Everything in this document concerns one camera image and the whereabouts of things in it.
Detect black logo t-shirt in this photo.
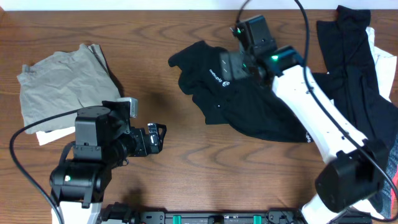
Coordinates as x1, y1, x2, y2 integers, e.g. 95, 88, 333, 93
168, 40, 313, 143

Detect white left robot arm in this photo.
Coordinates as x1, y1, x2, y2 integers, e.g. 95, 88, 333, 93
50, 101, 167, 223

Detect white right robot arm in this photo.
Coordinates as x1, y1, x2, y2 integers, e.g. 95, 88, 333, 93
220, 47, 388, 223

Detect folded white garment under beige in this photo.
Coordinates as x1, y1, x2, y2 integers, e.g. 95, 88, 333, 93
36, 126, 75, 146

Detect folded beige t-shirt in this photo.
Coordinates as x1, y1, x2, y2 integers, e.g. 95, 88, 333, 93
17, 44, 121, 126

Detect black garment in pile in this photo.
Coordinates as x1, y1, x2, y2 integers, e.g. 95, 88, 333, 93
313, 6, 397, 156

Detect white garment in pile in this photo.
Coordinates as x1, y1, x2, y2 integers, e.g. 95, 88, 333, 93
366, 27, 397, 102

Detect grey red garment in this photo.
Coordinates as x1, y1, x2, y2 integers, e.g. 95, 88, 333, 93
380, 155, 397, 219

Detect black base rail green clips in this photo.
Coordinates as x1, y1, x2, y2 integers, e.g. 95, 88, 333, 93
96, 202, 306, 224

